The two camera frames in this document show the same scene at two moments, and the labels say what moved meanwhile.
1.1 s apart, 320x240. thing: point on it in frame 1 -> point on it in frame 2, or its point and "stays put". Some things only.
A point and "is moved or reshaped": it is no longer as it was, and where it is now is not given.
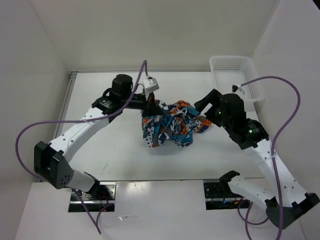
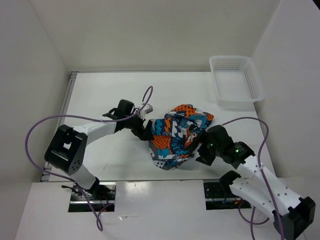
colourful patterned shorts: (177, 126) is moved or reshaped
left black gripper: (153, 108) -> (146, 134)
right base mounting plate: (215, 199) stays put
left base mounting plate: (102, 193) stays put
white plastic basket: (228, 71) stays put
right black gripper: (211, 97) -> (201, 136)
